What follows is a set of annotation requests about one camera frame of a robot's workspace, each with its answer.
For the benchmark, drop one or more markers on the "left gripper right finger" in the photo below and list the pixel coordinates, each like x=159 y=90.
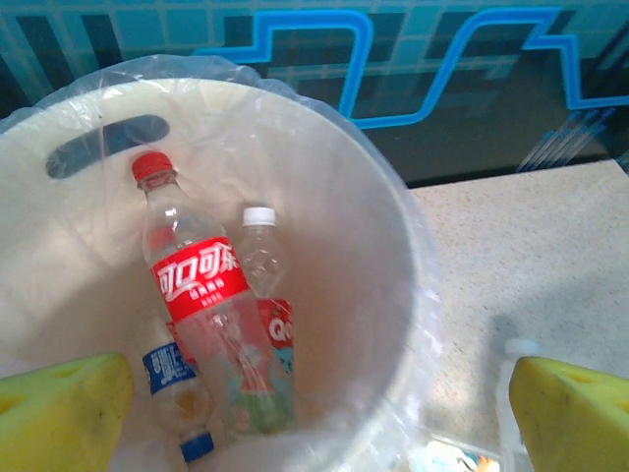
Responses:
x=575 y=423

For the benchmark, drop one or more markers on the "round white plastic bin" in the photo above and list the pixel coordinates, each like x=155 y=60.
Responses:
x=334 y=236

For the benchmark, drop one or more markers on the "clear bottle white cap cartoon label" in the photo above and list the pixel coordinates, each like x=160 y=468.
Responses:
x=280 y=329

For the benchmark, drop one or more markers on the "large red label cola bottle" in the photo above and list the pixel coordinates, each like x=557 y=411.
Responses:
x=201 y=280

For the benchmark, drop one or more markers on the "white bottle blue label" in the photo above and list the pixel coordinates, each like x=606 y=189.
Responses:
x=167 y=369

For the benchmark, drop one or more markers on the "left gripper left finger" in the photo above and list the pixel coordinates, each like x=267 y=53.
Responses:
x=59 y=418

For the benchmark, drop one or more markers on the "clear package colourful print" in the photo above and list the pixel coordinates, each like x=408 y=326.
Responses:
x=467 y=459

